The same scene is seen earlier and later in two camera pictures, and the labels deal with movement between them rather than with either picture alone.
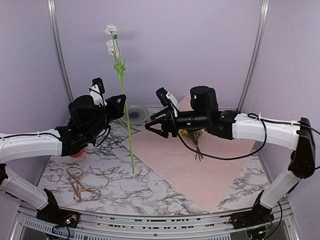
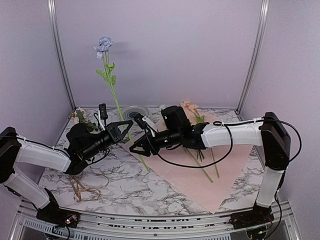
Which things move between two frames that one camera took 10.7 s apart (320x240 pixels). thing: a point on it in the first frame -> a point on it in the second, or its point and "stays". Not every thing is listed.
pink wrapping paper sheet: [203, 182] stays
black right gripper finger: [163, 112] -> [145, 140]
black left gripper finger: [119, 101] -> [114, 130]
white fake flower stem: [119, 67] -> [162, 107]
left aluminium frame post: [59, 50] stays
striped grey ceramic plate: [138, 115] stays
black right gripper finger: [163, 132] -> [137, 149]
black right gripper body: [173, 128] -> [155, 148]
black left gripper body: [113, 114] -> [103, 144]
